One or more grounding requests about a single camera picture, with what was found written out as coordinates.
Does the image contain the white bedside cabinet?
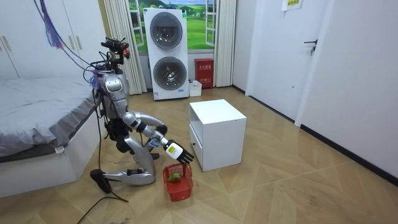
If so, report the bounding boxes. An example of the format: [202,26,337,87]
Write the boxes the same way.
[188,98,248,172]

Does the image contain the white washing machine tower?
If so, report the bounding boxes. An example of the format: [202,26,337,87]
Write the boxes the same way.
[143,7,190,101]

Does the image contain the green soft toy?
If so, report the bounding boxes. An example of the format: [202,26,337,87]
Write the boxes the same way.
[167,172,182,184]

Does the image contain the black floor cable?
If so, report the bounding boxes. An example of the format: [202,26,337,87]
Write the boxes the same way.
[76,102,130,224]

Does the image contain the white pleated curtain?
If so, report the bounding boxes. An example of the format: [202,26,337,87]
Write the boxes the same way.
[213,0,238,88]
[101,0,148,96]

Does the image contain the cable bundle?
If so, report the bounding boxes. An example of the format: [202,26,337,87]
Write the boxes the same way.
[32,0,104,79]

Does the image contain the landscape window poster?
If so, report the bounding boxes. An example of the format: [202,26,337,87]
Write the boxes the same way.
[126,0,219,53]

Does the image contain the white door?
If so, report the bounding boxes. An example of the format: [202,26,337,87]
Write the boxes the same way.
[248,0,328,123]

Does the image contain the robot legs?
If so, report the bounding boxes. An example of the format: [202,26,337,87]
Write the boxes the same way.
[90,111,169,194]

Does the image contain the red cabinet box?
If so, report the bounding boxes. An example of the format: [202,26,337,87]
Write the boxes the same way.
[194,58,215,90]

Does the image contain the black door handle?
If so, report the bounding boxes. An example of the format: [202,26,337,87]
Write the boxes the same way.
[303,39,319,57]

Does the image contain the paper sheet with yellow label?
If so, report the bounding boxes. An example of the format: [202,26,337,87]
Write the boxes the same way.
[281,0,303,12]

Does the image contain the grey bed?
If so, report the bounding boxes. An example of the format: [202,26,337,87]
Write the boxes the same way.
[0,77,108,198]

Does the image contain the small white bin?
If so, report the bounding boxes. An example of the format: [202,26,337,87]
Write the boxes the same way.
[188,80,203,98]

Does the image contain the robot body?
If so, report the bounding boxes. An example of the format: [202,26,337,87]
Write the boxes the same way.
[82,36,137,154]

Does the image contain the red plastic basket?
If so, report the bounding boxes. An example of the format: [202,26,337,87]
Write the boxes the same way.
[162,163,194,202]

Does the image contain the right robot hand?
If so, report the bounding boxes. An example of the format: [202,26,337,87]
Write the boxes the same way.
[164,139,195,165]

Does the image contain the white wardrobe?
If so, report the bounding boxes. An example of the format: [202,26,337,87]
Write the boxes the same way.
[0,0,108,80]

